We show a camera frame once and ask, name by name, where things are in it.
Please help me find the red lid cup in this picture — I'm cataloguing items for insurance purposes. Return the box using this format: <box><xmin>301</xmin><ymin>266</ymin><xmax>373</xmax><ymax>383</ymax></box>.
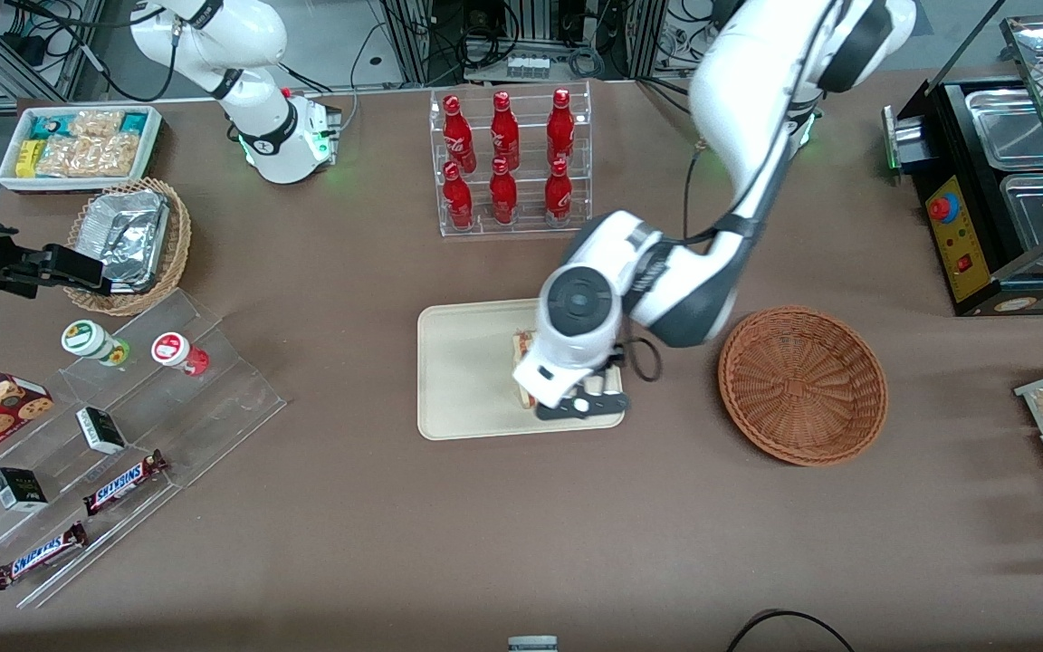
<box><xmin>151</xmin><ymin>331</ymin><xmax>211</xmax><ymax>378</ymax></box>

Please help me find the clear puffed snack bag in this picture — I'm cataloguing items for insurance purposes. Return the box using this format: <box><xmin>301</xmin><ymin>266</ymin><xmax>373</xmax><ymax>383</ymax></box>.
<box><xmin>37</xmin><ymin>134</ymin><xmax>140</xmax><ymax>178</ymax></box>
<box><xmin>72</xmin><ymin>110</ymin><xmax>124</xmax><ymax>139</ymax></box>

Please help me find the green lid cup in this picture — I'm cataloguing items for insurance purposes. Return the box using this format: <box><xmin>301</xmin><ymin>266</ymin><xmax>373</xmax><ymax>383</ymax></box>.
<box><xmin>61</xmin><ymin>320</ymin><xmax>131</xmax><ymax>367</ymax></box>

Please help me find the aluminium foil container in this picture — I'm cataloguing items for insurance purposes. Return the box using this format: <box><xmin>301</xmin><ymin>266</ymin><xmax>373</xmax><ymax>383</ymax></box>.
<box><xmin>78</xmin><ymin>188</ymin><xmax>171</xmax><ymax>292</ymax></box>

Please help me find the glass warmer cover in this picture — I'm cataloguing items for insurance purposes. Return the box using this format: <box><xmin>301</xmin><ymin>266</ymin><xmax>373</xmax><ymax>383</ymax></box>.
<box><xmin>924</xmin><ymin>0</ymin><xmax>1043</xmax><ymax>273</ymax></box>

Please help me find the black food warmer appliance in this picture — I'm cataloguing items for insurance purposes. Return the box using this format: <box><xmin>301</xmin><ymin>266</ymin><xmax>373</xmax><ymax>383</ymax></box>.
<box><xmin>882</xmin><ymin>77</ymin><xmax>1043</xmax><ymax>318</ymax></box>

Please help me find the small wicker basket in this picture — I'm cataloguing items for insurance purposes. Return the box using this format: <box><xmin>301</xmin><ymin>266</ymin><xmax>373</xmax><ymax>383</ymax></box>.
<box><xmin>64</xmin><ymin>177</ymin><xmax>193</xmax><ymax>317</ymax></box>

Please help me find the small black box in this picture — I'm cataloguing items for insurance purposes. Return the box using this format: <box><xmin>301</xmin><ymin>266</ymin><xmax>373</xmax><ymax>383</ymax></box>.
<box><xmin>75</xmin><ymin>407</ymin><xmax>128</xmax><ymax>455</ymax></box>
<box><xmin>0</xmin><ymin>466</ymin><xmax>50</xmax><ymax>513</ymax></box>

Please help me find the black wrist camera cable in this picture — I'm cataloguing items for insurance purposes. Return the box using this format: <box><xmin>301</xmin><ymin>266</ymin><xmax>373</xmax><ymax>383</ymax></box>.
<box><xmin>621</xmin><ymin>338</ymin><xmax>665</xmax><ymax>383</ymax></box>

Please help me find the red cola bottle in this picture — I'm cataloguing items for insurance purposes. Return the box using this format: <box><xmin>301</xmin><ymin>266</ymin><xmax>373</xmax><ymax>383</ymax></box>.
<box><xmin>441</xmin><ymin>161</ymin><xmax>475</xmax><ymax>231</ymax></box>
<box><xmin>490</xmin><ymin>91</ymin><xmax>521</xmax><ymax>171</ymax></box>
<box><xmin>546</xmin><ymin>88</ymin><xmax>576</xmax><ymax>168</ymax></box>
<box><xmin>489</xmin><ymin>158</ymin><xmax>519</xmax><ymax>226</ymax></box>
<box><xmin>544</xmin><ymin>158</ymin><xmax>574</xmax><ymax>228</ymax></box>
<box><xmin>441</xmin><ymin>94</ymin><xmax>478</xmax><ymax>175</ymax></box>

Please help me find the large round wicker basket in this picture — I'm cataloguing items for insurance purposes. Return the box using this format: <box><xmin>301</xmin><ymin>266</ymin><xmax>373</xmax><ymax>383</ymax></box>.
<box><xmin>718</xmin><ymin>305</ymin><xmax>890</xmax><ymax>468</ymax></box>

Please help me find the aluminium frame post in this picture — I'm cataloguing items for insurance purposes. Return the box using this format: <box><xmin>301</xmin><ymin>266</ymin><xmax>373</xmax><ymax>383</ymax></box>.
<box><xmin>381</xmin><ymin>0</ymin><xmax>432</xmax><ymax>87</ymax></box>
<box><xmin>623</xmin><ymin>0</ymin><xmax>667</xmax><ymax>81</ymax></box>

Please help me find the triangle sandwich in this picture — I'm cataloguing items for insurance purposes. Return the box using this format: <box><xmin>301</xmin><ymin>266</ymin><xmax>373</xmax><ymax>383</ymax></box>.
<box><xmin>510</xmin><ymin>331</ymin><xmax>542</xmax><ymax>410</ymax></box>

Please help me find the black looped cable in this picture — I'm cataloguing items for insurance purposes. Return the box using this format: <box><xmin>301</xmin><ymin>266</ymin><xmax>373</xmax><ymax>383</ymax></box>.
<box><xmin>725</xmin><ymin>609</ymin><xmax>857</xmax><ymax>652</ymax></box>

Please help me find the clear acrylic stepped shelf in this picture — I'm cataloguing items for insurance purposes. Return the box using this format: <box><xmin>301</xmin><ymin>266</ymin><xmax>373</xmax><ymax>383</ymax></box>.
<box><xmin>0</xmin><ymin>288</ymin><xmax>288</xmax><ymax>609</ymax></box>

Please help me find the clear acrylic bottle rack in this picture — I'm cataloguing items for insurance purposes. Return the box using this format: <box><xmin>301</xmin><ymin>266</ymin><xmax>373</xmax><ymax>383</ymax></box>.
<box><xmin>429</xmin><ymin>81</ymin><xmax>594</xmax><ymax>239</ymax></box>

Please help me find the white rectangular snack bin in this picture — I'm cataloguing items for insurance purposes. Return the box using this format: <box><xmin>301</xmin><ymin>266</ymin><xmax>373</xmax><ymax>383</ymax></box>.
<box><xmin>0</xmin><ymin>104</ymin><xmax>163</xmax><ymax>194</ymax></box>

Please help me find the snickers bar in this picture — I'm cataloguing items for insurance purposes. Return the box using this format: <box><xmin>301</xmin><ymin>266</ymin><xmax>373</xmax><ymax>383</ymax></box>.
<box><xmin>82</xmin><ymin>449</ymin><xmax>168</xmax><ymax>517</ymax></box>
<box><xmin>0</xmin><ymin>521</ymin><xmax>89</xmax><ymax>591</ymax></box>

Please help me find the beige rectangular tray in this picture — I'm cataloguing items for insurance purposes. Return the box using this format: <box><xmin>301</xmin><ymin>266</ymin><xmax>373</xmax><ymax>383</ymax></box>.
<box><xmin>417</xmin><ymin>293</ymin><xmax>626</xmax><ymax>442</ymax></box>

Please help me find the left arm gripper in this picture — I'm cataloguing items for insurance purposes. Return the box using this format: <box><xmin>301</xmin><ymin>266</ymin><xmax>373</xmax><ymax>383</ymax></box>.
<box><xmin>512</xmin><ymin>347</ymin><xmax>627</xmax><ymax>425</ymax></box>

